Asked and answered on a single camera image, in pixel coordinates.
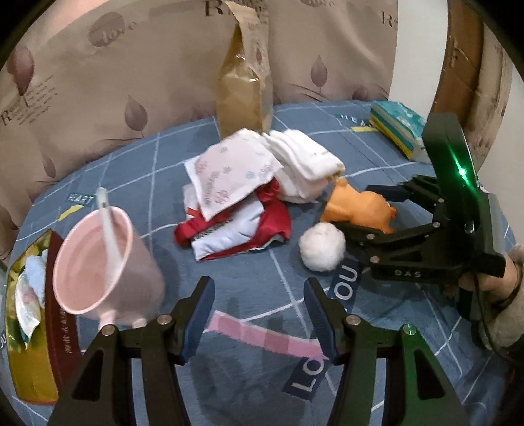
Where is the white knitted sock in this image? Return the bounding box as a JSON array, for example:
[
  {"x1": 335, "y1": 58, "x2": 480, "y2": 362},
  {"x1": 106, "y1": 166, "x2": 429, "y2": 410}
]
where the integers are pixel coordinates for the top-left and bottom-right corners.
[{"x1": 262, "y1": 129, "x2": 345, "y2": 204}]

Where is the person's right hand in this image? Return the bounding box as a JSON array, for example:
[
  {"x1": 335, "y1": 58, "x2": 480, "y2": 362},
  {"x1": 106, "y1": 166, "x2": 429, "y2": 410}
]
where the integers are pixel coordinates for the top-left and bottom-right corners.
[{"x1": 458, "y1": 243, "x2": 524, "y2": 304}]

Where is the white fluffy sock bundle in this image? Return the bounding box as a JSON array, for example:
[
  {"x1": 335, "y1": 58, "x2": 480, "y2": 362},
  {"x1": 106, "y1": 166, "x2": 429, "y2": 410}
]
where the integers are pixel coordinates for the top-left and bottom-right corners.
[{"x1": 298, "y1": 223, "x2": 346, "y2": 272}]

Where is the kraft paper snack bag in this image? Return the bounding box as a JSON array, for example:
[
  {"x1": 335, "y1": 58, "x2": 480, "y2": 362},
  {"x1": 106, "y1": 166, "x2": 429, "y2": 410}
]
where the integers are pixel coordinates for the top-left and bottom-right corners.
[{"x1": 216, "y1": 0, "x2": 274, "y2": 140}]

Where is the gold and red box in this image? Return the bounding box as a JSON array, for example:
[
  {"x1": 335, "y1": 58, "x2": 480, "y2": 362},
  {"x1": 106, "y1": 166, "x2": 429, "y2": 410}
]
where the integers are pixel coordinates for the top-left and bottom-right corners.
[{"x1": 0, "y1": 229, "x2": 78, "y2": 404}]

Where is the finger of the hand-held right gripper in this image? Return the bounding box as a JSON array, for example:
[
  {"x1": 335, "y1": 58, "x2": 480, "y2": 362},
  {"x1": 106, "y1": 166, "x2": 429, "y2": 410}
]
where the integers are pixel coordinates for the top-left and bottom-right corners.
[
  {"x1": 336, "y1": 221, "x2": 463, "y2": 283},
  {"x1": 366, "y1": 175, "x2": 445, "y2": 214}
]

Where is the pink cup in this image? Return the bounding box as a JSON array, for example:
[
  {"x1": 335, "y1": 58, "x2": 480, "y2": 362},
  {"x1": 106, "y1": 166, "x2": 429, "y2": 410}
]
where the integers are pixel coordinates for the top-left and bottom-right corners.
[{"x1": 53, "y1": 207, "x2": 166, "y2": 330}]

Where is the white printed packet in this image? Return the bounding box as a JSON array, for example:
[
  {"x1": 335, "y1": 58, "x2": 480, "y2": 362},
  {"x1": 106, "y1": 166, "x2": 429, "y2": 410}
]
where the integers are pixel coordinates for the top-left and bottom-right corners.
[{"x1": 184, "y1": 128, "x2": 284, "y2": 220}]

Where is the blue plaid bed sheet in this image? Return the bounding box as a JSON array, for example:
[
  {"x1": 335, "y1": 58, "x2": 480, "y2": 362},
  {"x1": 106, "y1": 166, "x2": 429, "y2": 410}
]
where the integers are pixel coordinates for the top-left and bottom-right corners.
[{"x1": 0, "y1": 100, "x2": 516, "y2": 426}]

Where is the teal tissue pack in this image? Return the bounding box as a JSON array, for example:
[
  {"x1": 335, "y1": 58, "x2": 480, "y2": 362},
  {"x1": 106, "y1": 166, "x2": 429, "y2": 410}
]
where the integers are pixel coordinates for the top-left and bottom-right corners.
[{"x1": 369, "y1": 100, "x2": 430, "y2": 162}]

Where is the white spoon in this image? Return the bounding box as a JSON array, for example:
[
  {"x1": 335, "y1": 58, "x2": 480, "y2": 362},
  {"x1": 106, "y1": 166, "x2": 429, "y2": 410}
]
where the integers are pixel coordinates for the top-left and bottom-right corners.
[{"x1": 95, "y1": 187, "x2": 125, "y2": 287}]

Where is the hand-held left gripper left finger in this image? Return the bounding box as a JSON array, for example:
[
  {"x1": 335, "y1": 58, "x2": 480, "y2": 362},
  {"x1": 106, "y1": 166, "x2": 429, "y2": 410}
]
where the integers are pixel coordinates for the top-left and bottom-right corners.
[{"x1": 49, "y1": 276, "x2": 215, "y2": 426}]

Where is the person's right forearm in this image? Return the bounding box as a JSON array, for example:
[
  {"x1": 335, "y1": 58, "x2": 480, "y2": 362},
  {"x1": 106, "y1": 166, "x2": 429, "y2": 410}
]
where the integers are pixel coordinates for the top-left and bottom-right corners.
[{"x1": 487, "y1": 301, "x2": 524, "y2": 353}]

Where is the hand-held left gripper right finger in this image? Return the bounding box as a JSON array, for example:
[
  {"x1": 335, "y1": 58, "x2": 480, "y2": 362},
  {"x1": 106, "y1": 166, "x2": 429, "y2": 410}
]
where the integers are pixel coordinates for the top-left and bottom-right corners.
[{"x1": 304, "y1": 278, "x2": 477, "y2": 426}]

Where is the crumpled wrapper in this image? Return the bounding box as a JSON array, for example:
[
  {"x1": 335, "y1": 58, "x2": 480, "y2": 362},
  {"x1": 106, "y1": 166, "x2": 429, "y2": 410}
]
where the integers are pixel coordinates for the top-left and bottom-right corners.
[{"x1": 16, "y1": 250, "x2": 50, "y2": 349}]

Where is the orange plush toy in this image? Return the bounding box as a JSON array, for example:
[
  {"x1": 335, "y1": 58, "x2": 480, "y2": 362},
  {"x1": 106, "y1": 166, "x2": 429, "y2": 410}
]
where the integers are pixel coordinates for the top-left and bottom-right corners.
[{"x1": 320, "y1": 178, "x2": 397, "y2": 234}]

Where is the beige leaf printed cloth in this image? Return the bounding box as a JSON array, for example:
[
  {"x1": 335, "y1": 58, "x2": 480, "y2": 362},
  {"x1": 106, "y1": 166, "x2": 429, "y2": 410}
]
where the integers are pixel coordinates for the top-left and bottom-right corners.
[{"x1": 0, "y1": 0, "x2": 451, "y2": 263}]

